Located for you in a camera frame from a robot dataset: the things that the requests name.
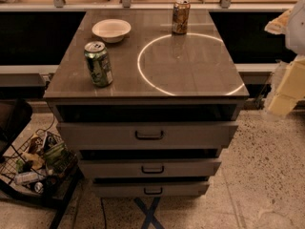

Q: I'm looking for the grey drawer cabinet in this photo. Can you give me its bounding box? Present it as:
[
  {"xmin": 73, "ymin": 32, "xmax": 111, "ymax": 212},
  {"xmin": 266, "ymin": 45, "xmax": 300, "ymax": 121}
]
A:
[{"xmin": 45, "ymin": 9, "xmax": 248, "ymax": 184}]

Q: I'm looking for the middle grey drawer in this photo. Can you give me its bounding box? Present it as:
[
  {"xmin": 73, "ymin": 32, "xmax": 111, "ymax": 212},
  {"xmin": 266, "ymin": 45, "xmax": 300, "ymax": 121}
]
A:
[{"xmin": 79, "ymin": 158, "xmax": 221, "ymax": 178}]

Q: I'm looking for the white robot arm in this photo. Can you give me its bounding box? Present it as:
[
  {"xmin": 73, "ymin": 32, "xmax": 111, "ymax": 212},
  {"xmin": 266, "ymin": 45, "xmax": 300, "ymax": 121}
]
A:
[{"xmin": 264, "ymin": 0, "xmax": 305, "ymax": 117}]

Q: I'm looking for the grey drawer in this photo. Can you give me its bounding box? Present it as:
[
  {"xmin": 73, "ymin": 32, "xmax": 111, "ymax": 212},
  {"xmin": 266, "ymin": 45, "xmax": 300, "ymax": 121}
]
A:
[
  {"xmin": 91, "ymin": 181, "xmax": 210, "ymax": 198},
  {"xmin": 57, "ymin": 121, "xmax": 238, "ymax": 150},
  {"xmin": 79, "ymin": 158, "xmax": 221, "ymax": 178}
]

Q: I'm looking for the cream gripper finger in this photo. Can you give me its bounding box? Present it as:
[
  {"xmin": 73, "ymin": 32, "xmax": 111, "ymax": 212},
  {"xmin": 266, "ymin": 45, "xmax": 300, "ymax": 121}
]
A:
[
  {"xmin": 266, "ymin": 58, "xmax": 305, "ymax": 117},
  {"xmin": 264, "ymin": 9, "xmax": 292, "ymax": 34}
]

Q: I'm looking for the clear plastic bottle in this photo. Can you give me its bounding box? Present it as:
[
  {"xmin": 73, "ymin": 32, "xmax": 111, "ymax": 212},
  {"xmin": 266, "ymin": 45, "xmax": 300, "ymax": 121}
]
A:
[{"xmin": 13, "ymin": 172, "xmax": 46, "ymax": 185}]

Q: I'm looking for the orange soda can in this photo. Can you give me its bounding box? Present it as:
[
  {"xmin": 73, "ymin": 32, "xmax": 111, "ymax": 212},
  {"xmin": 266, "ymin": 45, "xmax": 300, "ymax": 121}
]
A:
[{"xmin": 172, "ymin": 0, "xmax": 191, "ymax": 34}]

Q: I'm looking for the bottom grey drawer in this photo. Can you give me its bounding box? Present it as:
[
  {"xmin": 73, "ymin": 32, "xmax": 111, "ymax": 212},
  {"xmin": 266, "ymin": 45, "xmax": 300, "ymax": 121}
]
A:
[{"xmin": 91, "ymin": 181, "xmax": 210, "ymax": 198}]

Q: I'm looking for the white paper bowl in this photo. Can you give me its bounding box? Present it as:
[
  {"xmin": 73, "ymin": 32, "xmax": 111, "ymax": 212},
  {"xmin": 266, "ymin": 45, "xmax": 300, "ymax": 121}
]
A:
[{"xmin": 91, "ymin": 19, "xmax": 132, "ymax": 43}]

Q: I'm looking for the green soda can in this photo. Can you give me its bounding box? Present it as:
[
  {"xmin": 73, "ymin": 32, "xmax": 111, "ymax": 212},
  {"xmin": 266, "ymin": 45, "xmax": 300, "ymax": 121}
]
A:
[{"xmin": 84, "ymin": 41, "xmax": 113, "ymax": 87}]

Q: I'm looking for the black floor cable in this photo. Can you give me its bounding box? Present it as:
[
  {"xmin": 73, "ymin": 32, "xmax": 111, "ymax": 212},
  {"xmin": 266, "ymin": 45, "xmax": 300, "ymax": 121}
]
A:
[{"xmin": 100, "ymin": 198, "xmax": 109, "ymax": 229}]

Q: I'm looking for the top grey drawer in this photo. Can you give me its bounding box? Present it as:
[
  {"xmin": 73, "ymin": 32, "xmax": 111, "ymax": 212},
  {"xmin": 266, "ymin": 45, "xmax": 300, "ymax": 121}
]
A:
[{"xmin": 57, "ymin": 121, "xmax": 238, "ymax": 150}]

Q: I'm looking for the black wire basket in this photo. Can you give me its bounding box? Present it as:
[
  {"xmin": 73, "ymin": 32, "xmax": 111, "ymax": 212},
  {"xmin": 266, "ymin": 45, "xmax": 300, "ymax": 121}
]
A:
[{"xmin": 0, "ymin": 129, "xmax": 77, "ymax": 195}]

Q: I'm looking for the green snack bag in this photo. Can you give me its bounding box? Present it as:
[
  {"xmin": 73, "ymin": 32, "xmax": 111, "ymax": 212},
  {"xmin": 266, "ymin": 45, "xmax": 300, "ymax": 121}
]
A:
[{"xmin": 44, "ymin": 142, "xmax": 68, "ymax": 165}]

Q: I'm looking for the blue tape cross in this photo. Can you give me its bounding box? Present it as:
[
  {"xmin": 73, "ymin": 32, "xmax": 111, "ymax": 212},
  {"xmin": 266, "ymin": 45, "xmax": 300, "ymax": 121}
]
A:
[{"xmin": 133, "ymin": 198, "xmax": 165, "ymax": 229}]

